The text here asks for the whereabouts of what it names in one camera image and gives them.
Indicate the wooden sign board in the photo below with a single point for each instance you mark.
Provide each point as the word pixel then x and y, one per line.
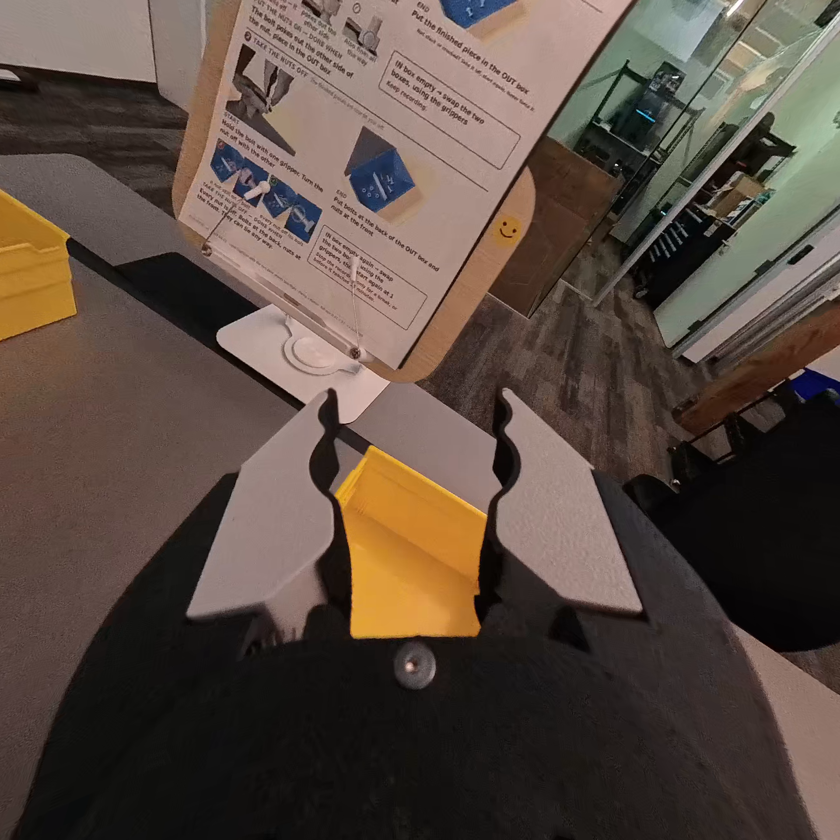
pixel 472 289

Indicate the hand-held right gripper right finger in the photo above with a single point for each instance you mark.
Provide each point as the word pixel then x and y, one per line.
pixel 564 538

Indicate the blue plastic bin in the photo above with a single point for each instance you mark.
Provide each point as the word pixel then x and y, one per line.
pixel 821 385

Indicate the wooden post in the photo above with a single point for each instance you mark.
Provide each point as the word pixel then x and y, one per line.
pixel 754 374

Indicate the yellow plastic bin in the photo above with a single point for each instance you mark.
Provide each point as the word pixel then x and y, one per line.
pixel 407 577
pixel 33 282

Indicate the printed instruction sheet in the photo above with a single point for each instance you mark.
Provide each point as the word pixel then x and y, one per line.
pixel 394 164

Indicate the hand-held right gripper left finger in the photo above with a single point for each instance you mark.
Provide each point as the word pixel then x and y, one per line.
pixel 269 538

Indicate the yellow smiley sticker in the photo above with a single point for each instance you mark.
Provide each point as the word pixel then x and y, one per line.
pixel 507 231

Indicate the black office chair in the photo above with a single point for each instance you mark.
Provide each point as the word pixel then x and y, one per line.
pixel 754 525

